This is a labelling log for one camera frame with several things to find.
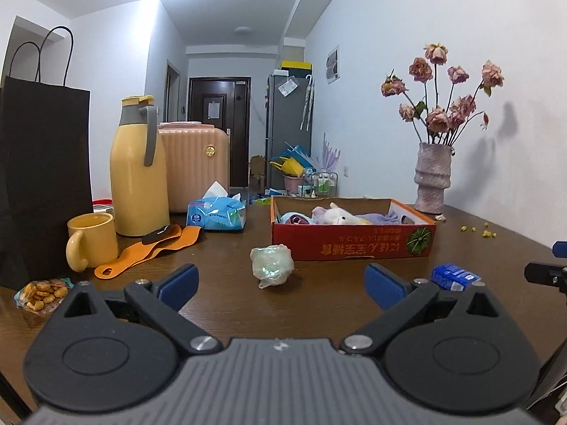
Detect white plush toy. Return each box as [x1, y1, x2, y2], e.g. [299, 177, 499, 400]
[322, 203, 373, 226]

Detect purple drawstring sachet bag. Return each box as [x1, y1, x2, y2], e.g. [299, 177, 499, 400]
[357, 210, 402, 226]

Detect black paper bag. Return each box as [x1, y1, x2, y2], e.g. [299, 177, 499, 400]
[0, 27, 95, 290]

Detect grey refrigerator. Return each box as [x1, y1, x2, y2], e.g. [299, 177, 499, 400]
[266, 71, 313, 196]

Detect yellow thermos jug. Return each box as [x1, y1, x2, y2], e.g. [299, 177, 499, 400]
[109, 95, 171, 237]

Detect white folded umbrella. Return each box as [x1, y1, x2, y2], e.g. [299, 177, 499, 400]
[300, 75, 315, 131]

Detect yellow mug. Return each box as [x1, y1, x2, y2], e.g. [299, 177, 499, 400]
[66, 212, 120, 272]

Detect iridescent crumpled wrap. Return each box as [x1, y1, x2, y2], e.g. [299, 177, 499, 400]
[250, 244, 295, 290]

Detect pink bin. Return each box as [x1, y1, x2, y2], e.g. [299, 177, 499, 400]
[283, 175, 306, 196]

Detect small blue packet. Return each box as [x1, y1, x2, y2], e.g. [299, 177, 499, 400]
[431, 263, 482, 292]

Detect ribbed pink vase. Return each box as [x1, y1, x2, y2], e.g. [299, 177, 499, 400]
[414, 142, 453, 214]

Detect purple feather decoration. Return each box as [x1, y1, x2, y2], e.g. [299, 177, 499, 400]
[322, 133, 342, 173]

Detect wooden door frame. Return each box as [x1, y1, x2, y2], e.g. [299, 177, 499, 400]
[165, 59, 182, 123]

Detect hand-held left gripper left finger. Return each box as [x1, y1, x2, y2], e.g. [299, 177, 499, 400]
[57, 263, 223, 356]

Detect scattered yellow beads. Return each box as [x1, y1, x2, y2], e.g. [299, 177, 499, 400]
[461, 222, 497, 239]

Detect bunch of dried roses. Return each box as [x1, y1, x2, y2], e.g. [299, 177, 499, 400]
[381, 43, 506, 147]

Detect wall poster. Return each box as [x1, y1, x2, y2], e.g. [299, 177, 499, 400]
[325, 45, 341, 85]

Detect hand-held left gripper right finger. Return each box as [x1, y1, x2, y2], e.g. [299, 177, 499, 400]
[339, 262, 509, 357]

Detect brown floor carton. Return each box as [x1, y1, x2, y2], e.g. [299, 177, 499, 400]
[249, 155, 266, 192]

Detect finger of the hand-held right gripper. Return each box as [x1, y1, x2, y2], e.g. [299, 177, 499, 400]
[524, 241, 567, 295]

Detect orange strap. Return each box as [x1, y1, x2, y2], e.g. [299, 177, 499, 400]
[94, 225, 204, 281]

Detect yellow dustpan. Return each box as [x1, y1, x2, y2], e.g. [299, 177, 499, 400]
[270, 159, 306, 177]

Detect small bottle rack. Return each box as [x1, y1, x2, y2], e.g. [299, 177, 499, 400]
[299, 172, 338, 198]

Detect blue folded bag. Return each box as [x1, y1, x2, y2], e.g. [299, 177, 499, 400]
[281, 145, 316, 170]

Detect pink suitcase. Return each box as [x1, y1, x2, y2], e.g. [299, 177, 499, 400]
[157, 121, 231, 214]

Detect blue tissue pack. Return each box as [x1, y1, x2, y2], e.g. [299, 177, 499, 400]
[186, 181, 247, 233]

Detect orange cardboard box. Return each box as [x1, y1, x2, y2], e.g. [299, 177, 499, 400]
[270, 195, 438, 261]

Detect cracker snack bag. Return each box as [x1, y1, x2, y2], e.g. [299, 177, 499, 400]
[14, 278, 74, 317]

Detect dark entrance door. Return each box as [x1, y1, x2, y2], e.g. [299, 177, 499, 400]
[188, 76, 250, 188]

